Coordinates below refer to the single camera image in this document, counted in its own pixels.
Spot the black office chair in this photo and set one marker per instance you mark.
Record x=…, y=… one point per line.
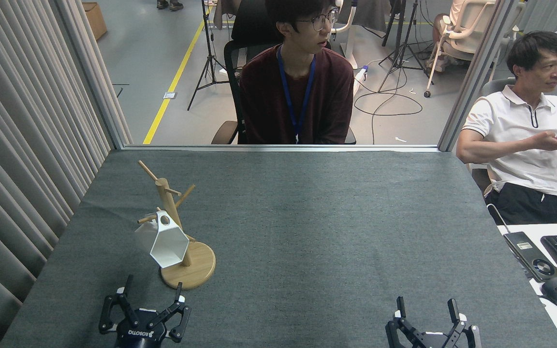
x=230, y=63

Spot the wooden cup rack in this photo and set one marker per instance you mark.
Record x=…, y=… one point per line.
x=196, y=273

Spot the black tripod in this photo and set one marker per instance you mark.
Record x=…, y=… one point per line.
x=408, y=34
x=207, y=29

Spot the silver table edge rail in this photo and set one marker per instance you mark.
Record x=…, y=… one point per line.
x=278, y=147

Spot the white hexagonal cup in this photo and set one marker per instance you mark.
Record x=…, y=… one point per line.
x=169, y=251

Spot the cardboard box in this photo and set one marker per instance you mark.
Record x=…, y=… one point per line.
x=95, y=19

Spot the grey office chair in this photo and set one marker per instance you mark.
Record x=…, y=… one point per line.
x=493, y=89

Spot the black handheld device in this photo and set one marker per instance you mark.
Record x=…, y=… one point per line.
x=525, y=246

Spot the white desk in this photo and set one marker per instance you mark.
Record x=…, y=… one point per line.
x=530, y=228

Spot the dark grey table cloth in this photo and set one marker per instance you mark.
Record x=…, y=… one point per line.
x=307, y=217

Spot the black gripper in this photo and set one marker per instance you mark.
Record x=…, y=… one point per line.
x=140, y=324
x=435, y=342

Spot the black-framed glasses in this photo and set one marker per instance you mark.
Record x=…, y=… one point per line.
x=319, y=21

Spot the person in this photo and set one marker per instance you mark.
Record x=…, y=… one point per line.
x=269, y=96
x=162, y=5
x=515, y=125

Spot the person's right forearm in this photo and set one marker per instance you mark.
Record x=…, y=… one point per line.
x=491, y=147

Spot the white office chair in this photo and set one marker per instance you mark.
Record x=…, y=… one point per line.
x=472, y=19

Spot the person's right hand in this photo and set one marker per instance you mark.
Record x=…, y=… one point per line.
x=551, y=140

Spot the grey pleated curtain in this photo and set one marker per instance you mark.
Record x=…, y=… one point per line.
x=549, y=14
x=12, y=145

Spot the floor outlet plate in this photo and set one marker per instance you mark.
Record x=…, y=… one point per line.
x=169, y=95

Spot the white power strip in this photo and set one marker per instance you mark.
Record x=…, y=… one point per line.
x=363, y=73

